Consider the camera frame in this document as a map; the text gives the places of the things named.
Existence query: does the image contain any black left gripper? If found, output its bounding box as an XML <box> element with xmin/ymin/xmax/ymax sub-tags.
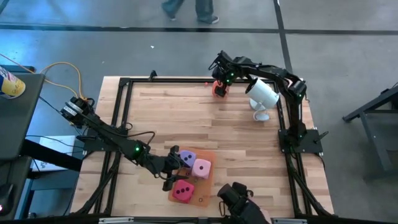
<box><xmin>147</xmin><ymin>144</ymin><xmax>190</xmax><ymax>192</ymax></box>

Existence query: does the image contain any large orange foam die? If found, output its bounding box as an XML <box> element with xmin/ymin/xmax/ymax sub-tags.
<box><xmin>211</xmin><ymin>80</ymin><xmax>231</xmax><ymax>99</ymax></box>

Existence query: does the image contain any large purple foam die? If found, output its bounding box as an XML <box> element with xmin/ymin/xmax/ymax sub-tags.
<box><xmin>178</xmin><ymin>149</ymin><xmax>198</xmax><ymax>169</ymax></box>

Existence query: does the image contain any large red foam die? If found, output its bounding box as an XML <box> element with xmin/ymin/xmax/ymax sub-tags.
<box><xmin>172</xmin><ymin>179</ymin><xmax>196</xmax><ymax>204</ymax></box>

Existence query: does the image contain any large pink foam die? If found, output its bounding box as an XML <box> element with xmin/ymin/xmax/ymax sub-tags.
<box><xmin>191</xmin><ymin>158</ymin><xmax>212</xmax><ymax>180</ymax></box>

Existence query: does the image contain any thin wooden board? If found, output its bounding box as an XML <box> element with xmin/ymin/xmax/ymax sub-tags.
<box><xmin>167</xmin><ymin>146</ymin><xmax>217</xmax><ymax>208</ymax></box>

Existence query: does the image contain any person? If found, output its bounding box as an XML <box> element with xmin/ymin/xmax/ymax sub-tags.
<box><xmin>160</xmin><ymin>0</ymin><xmax>220</xmax><ymax>25</ymax></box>
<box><xmin>245</xmin><ymin>190</ymin><xmax>272</xmax><ymax>224</ymax></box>

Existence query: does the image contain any white cardboard box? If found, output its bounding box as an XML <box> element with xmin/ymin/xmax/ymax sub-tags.
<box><xmin>30</xmin><ymin>134</ymin><xmax>77</xmax><ymax>172</ymax></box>

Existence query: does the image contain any black equipment stand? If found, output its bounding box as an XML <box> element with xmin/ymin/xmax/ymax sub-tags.
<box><xmin>0</xmin><ymin>138</ymin><xmax>83</xmax><ymax>220</ymax></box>

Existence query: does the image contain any black side table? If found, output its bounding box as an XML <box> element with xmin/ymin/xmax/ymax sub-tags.
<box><xmin>0</xmin><ymin>64</ymin><xmax>46</xmax><ymax>160</ymax></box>

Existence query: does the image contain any black metal workbench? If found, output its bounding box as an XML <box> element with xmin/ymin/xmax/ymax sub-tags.
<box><xmin>341</xmin><ymin>82</ymin><xmax>398</xmax><ymax>183</ymax></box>

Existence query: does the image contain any yellow wipes canister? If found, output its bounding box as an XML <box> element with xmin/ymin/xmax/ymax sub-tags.
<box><xmin>0</xmin><ymin>65</ymin><xmax>27</xmax><ymax>100</ymax></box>

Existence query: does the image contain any white camera on stand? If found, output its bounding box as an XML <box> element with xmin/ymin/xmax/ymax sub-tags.
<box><xmin>244</xmin><ymin>77</ymin><xmax>280</xmax><ymax>122</ymax></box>

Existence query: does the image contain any black aluminium table frame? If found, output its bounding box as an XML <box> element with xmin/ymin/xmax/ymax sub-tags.
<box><xmin>70</xmin><ymin>70</ymin><xmax>336</xmax><ymax>220</ymax></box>

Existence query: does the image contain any silver aluminium bracket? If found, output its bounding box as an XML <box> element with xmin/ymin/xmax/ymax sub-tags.
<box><xmin>98</xmin><ymin>217</ymin><xmax>135</xmax><ymax>224</ymax></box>
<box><xmin>272</xmin><ymin>218</ymin><xmax>308</xmax><ymax>224</ymax></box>

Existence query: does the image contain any yellow cable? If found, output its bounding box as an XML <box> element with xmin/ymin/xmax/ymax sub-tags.
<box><xmin>0</xmin><ymin>52</ymin><xmax>91</xmax><ymax>103</ymax></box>

